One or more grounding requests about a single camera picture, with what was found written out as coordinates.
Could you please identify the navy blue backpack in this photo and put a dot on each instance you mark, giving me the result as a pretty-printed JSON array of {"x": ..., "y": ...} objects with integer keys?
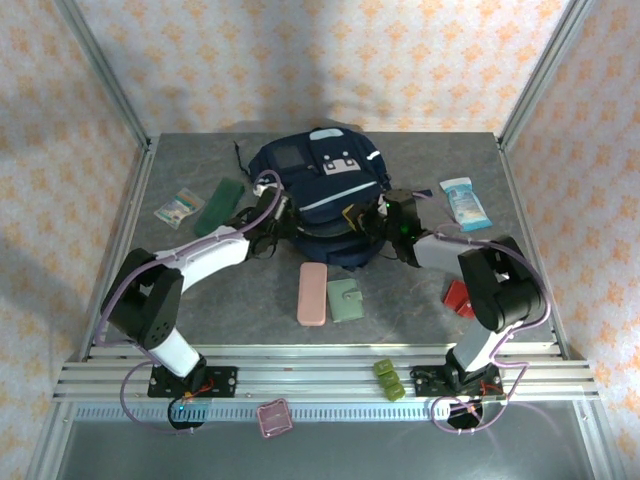
[{"x": 320, "y": 200}]

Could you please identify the dark green pouch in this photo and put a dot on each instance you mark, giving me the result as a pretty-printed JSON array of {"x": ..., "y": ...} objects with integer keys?
[{"x": 220, "y": 207}]

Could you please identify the sage green wallet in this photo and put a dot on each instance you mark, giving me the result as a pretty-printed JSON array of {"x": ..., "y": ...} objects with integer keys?
[{"x": 345, "y": 300}]

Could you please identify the pink pencil case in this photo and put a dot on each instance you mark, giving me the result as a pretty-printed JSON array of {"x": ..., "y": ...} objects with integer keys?
[{"x": 312, "y": 295}]

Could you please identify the red wallet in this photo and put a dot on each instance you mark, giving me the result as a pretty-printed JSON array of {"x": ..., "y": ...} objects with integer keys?
[{"x": 457, "y": 297}]

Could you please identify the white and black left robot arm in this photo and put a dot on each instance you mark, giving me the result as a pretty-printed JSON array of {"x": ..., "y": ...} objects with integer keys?
[{"x": 210, "y": 255}]

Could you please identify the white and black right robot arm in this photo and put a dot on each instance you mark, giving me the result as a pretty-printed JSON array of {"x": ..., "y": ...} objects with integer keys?
[{"x": 500, "y": 295}]

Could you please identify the blue wet wipes pack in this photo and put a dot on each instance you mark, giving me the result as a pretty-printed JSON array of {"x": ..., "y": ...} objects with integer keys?
[{"x": 465, "y": 205}]

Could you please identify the small clear tissue packet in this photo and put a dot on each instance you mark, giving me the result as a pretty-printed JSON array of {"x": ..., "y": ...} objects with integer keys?
[{"x": 177, "y": 207}]

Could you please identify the olive green button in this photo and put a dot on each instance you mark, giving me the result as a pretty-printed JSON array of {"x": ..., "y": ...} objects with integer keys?
[
  {"x": 389, "y": 378},
  {"x": 395, "y": 391},
  {"x": 382, "y": 366}
]

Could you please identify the pink square pad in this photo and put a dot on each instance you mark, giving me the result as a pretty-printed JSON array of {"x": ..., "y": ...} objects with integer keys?
[{"x": 275, "y": 419}]

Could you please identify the aluminium side rail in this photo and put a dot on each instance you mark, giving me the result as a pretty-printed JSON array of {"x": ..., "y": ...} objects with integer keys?
[
  {"x": 118, "y": 250},
  {"x": 518, "y": 200}
]

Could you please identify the aluminium front rail beam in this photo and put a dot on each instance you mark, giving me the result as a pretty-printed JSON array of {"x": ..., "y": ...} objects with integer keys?
[{"x": 310, "y": 380}]

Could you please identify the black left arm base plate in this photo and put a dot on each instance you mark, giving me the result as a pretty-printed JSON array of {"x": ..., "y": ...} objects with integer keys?
[{"x": 225, "y": 381}]

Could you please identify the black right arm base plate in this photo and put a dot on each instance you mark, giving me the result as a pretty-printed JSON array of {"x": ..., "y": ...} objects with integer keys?
[{"x": 425, "y": 382}]

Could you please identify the aluminium frame post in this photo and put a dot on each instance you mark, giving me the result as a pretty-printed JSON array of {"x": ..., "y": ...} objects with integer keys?
[
  {"x": 595, "y": 440},
  {"x": 50, "y": 440},
  {"x": 107, "y": 75},
  {"x": 542, "y": 75}
]

